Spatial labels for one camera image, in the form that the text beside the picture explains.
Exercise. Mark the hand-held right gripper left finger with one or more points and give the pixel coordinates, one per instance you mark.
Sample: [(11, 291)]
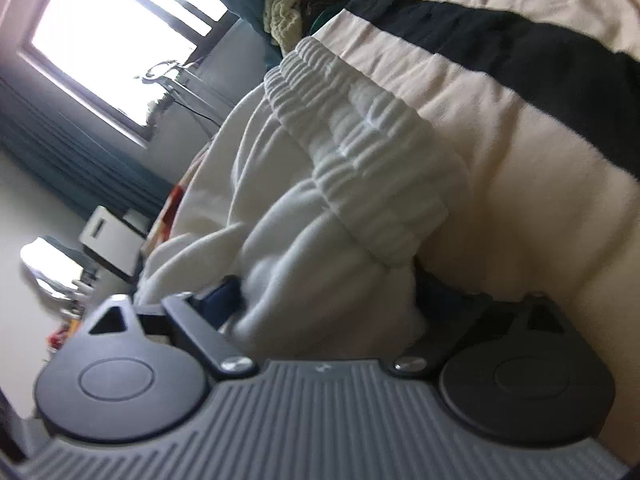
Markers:
[(227, 296)]

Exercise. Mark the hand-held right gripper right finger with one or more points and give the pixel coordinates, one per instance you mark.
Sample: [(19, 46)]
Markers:
[(450, 330)]

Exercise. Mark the white pants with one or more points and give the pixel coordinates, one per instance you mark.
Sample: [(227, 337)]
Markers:
[(350, 160)]

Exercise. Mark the white chair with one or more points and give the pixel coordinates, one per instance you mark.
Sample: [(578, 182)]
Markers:
[(115, 240)]

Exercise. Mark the white dressing table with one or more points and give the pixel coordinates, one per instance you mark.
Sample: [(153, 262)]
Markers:
[(92, 285)]

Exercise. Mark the row of cosmetic bottles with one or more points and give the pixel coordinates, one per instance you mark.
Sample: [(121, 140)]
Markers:
[(72, 315)]

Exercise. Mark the oval mirror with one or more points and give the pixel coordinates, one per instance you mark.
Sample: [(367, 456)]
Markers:
[(50, 267)]

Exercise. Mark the striped blanket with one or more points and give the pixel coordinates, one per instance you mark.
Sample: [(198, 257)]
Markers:
[(525, 160)]

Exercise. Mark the garment steamer stand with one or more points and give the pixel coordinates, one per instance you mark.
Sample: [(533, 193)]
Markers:
[(180, 85)]

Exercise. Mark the window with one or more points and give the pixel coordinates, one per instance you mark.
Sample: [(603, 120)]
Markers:
[(120, 40)]

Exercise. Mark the yellow knitted blanket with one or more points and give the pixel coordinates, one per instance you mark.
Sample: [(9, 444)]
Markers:
[(287, 10)]

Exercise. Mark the teal garment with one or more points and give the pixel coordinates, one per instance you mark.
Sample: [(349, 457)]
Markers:
[(327, 16)]

